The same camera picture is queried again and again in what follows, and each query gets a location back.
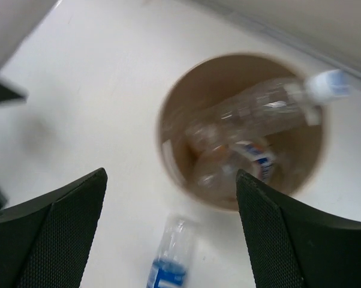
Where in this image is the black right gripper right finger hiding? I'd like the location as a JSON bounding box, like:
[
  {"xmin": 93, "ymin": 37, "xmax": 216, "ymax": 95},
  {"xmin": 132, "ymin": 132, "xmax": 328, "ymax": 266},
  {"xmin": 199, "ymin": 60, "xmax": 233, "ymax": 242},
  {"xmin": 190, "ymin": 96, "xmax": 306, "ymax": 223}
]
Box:
[{"xmin": 236, "ymin": 170, "xmax": 361, "ymax": 287}]

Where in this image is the clear bottle with blue label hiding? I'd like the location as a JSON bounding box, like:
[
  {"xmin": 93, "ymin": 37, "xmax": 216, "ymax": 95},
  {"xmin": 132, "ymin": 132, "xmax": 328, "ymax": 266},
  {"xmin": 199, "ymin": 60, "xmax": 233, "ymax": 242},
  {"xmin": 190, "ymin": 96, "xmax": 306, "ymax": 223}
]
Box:
[{"xmin": 146, "ymin": 215, "xmax": 198, "ymax": 288}]

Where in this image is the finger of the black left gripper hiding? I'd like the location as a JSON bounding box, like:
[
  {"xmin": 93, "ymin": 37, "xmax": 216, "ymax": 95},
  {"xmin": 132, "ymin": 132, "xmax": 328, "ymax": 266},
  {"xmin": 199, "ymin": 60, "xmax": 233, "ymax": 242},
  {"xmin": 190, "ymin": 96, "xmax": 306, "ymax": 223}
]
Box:
[{"xmin": 0, "ymin": 81, "xmax": 28, "ymax": 103}]

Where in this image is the beige round waste bin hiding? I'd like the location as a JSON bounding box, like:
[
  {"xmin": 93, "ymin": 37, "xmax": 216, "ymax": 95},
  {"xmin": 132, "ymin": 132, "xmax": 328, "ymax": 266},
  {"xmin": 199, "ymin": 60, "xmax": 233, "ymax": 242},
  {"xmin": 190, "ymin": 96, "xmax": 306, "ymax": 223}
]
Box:
[{"xmin": 156, "ymin": 53, "xmax": 330, "ymax": 212}]

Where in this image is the clear bottle with white label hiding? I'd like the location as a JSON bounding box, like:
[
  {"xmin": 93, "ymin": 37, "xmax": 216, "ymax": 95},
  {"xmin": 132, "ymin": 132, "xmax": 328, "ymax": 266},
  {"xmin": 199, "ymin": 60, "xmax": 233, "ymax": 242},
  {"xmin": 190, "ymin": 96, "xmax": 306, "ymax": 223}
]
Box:
[{"xmin": 192, "ymin": 140, "xmax": 276, "ymax": 193}]

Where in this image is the clear plastic bottle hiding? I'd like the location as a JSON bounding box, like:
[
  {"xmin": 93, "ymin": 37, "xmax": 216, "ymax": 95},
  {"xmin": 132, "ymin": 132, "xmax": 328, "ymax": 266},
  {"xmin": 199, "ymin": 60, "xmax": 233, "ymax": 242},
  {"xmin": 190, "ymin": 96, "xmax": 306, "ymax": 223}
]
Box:
[{"xmin": 164, "ymin": 70, "xmax": 350, "ymax": 153}]

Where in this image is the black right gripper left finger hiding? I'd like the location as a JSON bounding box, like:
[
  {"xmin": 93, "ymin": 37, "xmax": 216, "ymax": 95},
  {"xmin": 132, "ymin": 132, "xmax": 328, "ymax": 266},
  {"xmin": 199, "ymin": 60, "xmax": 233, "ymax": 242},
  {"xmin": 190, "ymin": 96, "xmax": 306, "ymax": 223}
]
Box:
[{"xmin": 0, "ymin": 168, "xmax": 107, "ymax": 287}]

